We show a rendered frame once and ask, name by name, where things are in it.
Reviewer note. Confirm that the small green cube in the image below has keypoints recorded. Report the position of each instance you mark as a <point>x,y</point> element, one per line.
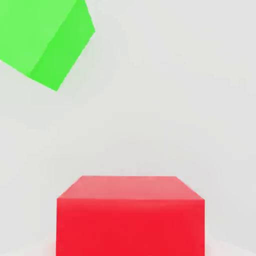
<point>38,40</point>

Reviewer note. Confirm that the small red cube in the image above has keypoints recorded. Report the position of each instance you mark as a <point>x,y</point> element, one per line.
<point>130,224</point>

